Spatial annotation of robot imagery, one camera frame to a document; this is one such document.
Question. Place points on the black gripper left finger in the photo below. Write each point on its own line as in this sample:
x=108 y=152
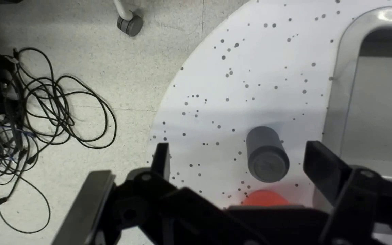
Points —
x=128 y=209

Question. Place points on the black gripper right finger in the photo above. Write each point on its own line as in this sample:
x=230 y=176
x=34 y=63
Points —
x=364 y=205

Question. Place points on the dark grey salt shaker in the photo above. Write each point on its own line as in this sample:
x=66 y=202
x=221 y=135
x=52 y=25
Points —
x=266 y=157

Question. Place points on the orange plastic cup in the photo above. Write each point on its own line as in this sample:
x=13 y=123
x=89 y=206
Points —
x=264 y=199

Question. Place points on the grey caster wheel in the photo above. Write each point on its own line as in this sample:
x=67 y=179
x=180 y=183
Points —
x=130 y=25

